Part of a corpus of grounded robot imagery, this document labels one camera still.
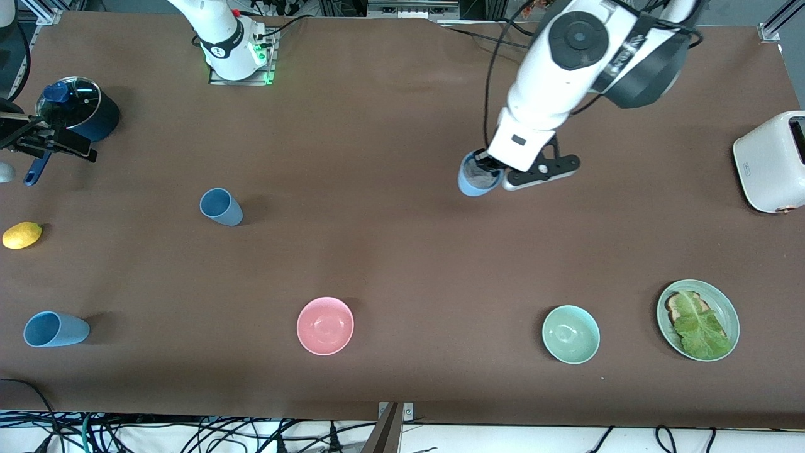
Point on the white paper wad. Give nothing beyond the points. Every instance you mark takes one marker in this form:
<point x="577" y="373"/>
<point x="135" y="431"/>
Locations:
<point x="481" y="179"/>

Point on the blue plastic cup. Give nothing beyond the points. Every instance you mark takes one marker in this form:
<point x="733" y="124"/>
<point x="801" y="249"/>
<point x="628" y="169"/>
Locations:
<point x="468" y="189"/>
<point x="223" y="211"/>
<point x="63" y="330"/>

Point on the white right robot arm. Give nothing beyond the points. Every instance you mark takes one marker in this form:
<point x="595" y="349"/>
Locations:
<point x="220" y="31"/>

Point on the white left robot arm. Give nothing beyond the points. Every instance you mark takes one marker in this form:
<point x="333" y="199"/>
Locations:
<point x="566" y="82"/>

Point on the dark blue saucepan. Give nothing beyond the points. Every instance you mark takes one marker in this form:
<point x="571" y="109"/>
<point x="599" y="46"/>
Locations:
<point x="107" y="116"/>

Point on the glass lid blue knob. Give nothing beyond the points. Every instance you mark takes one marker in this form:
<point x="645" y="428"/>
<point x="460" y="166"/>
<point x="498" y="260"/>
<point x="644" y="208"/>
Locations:
<point x="85" y="94"/>

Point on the yellow lemon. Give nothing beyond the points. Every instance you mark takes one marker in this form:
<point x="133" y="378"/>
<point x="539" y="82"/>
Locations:
<point x="22" y="235"/>

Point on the orange brown plant decoration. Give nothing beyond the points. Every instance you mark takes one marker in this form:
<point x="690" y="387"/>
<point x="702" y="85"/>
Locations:
<point x="531" y="7"/>

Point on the grey power strip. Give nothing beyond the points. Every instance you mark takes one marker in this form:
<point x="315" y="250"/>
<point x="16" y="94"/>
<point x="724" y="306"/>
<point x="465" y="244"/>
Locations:
<point x="409" y="9"/>

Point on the mint green bowl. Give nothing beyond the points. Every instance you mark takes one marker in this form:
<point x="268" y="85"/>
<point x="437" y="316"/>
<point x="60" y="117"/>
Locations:
<point x="571" y="334"/>

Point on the toast slice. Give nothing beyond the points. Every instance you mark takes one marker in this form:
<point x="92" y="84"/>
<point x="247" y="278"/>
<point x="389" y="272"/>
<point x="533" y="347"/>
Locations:
<point x="673" y="308"/>

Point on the pink bowl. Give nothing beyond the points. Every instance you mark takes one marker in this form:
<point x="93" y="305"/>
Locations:
<point x="325" y="326"/>

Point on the white toaster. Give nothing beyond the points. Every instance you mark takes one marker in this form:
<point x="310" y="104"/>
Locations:
<point x="767" y="170"/>

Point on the green lettuce leaf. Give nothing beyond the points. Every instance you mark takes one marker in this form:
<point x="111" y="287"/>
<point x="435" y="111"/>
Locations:
<point x="698" y="330"/>

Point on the mint green plate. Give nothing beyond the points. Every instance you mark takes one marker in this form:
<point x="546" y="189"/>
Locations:
<point x="724" y="309"/>

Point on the grey metal pole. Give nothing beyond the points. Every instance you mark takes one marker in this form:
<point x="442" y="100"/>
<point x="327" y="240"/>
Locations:
<point x="385" y="437"/>

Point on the aluminium frame rail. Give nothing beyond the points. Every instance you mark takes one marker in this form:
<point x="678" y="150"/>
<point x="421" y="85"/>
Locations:
<point x="49" y="25"/>
<point x="770" y="31"/>

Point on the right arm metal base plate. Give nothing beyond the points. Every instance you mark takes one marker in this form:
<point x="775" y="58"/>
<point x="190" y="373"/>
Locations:
<point x="269" y="63"/>

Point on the small metal table bracket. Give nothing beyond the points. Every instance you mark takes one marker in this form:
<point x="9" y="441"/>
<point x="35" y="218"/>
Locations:
<point x="409" y="412"/>

